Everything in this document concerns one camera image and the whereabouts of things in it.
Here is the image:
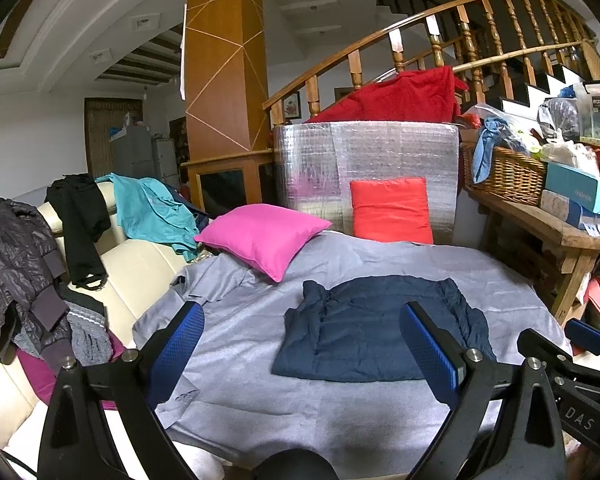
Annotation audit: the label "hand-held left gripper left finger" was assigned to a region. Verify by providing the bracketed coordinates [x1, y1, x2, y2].
[37, 301, 207, 480]

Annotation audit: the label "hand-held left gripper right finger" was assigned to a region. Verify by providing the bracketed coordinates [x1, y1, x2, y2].
[399, 301, 567, 480]

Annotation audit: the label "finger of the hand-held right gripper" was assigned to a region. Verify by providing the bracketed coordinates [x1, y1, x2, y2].
[564, 317, 600, 361]
[517, 328, 600, 406]

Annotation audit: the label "navy puffer jacket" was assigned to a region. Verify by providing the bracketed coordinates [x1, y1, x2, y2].
[271, 275, 496, 382]

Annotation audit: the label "grey shirt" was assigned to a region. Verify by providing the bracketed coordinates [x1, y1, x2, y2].
[132, 252, 261, 428]

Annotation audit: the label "cream leather sofa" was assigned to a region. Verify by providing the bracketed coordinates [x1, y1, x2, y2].
[0, 180, 201, 461]

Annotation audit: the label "grey knit garment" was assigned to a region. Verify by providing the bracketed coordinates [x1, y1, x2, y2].
[12, 300, 113, 368]

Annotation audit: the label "wooden side table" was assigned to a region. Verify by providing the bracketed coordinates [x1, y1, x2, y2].
[462, 185, 600, 328]

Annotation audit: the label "grey bed sheet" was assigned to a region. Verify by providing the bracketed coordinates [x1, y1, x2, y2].
[132, 232, 573, 476]

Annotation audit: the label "patterned cardboard box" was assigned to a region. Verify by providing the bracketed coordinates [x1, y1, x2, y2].
[540, 189, 600, 236]

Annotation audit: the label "teal shirt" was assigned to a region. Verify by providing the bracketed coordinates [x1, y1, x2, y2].
[96, 172, 213, 263]

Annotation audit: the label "pink pillow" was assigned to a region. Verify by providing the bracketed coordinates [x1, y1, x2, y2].
[194, 204, 333, 283]

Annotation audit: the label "magenta cloth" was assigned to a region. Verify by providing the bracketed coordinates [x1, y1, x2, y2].
[16, 332, 128, 411]

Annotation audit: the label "red pillow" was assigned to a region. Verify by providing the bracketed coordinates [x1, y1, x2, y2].
[350, 176, 434, 245]

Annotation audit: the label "teal cardboard box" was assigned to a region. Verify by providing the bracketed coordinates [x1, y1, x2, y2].
[544, 161, 600, 218]

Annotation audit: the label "black pants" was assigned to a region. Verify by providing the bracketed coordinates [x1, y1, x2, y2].
[45, 173, 112, 290]

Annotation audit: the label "wicker basket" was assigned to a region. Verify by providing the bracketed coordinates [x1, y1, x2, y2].
[460, 141, 548, 207]

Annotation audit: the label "white plastic bag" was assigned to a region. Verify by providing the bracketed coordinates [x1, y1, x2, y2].
[540, 137, 600, 171]

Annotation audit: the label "black puffer jacket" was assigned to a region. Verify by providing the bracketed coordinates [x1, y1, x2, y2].
[0, 194, 73, 366]

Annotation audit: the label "white refrigerator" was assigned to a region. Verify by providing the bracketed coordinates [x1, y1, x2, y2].
[152, 137, 181, 191]

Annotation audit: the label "grey refrigerator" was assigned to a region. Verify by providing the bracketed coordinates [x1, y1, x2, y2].
[111, 125, 156, 181]

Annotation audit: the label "yellow-green cloth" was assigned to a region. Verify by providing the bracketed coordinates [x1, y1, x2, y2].
[510, 127, 543, 156]

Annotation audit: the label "silver foil mat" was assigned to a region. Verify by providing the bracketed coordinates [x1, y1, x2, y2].
[272, 121, 461, 246]

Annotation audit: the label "clear plastic bag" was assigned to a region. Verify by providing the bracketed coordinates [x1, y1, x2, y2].
[537, 96, 581, 138]

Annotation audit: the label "brown bamboo door curtain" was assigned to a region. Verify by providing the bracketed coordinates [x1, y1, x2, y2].
[85, 97, 143, 181]

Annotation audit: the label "black and white staircase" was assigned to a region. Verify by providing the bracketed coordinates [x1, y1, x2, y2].
[500, 57, 588, 111]

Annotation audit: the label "red blanket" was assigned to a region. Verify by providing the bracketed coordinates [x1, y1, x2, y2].
[305, 66, 470, 125]

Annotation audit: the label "framed picture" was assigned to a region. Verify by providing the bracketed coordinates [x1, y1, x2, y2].
[282, 91, 302, 121]

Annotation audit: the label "wooden pillar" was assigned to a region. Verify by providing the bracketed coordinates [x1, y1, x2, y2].
[180, 0, 276, 211]

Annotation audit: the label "wooden stair railing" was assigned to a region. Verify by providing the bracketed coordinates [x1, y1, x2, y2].
[262, 0, 600, 128]

